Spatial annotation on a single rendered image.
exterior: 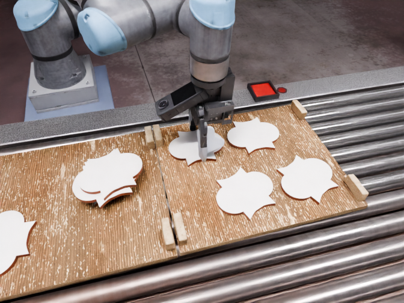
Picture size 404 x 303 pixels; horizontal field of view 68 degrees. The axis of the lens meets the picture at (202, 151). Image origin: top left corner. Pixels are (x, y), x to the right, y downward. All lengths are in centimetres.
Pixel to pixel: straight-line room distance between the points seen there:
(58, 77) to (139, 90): 159
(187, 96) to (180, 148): 17
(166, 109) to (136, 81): 204
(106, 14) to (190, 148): 35
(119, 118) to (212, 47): 43
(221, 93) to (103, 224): 36
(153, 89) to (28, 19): 170
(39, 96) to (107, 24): 54
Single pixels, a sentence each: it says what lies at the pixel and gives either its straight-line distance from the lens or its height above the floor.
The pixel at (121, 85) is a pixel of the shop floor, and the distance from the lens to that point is 265.
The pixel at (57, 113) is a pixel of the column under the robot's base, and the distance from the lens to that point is 104.
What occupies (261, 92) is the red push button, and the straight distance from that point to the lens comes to 94.
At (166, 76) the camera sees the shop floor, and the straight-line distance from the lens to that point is 268.
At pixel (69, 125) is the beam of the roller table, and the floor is 91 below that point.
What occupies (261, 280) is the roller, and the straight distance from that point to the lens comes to 60.
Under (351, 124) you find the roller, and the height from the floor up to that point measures 91.
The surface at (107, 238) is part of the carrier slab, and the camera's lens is 63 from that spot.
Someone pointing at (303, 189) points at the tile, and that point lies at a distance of 69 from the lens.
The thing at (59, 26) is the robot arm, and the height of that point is 111.
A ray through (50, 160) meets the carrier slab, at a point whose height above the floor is 94.
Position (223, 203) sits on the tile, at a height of 95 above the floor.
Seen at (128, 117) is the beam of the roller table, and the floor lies 92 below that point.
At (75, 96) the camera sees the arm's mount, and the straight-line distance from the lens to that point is 102.
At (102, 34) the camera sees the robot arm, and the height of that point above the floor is 126.
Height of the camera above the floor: 148
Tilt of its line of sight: 48 degrees down
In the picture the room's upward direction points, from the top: straight up
